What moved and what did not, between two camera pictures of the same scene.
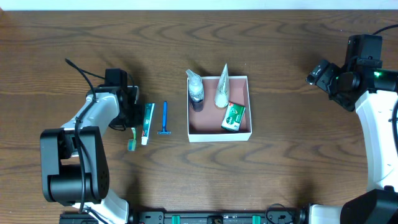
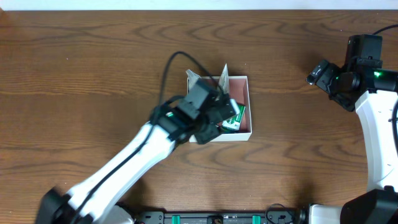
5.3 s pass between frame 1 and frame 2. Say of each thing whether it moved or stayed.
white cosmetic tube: stayed
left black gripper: moved
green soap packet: stayed
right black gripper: stayed
